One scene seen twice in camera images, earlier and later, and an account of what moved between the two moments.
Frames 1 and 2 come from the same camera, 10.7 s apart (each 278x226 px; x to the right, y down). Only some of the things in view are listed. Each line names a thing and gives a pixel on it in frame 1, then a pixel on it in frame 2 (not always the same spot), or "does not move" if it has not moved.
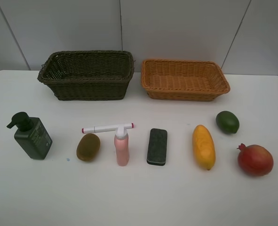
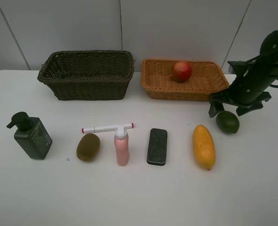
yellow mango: [203, 147] does not move
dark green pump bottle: [32, 135] does not move
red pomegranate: [255, 160] to [181, 71]
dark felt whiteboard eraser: [156, 152] does not move
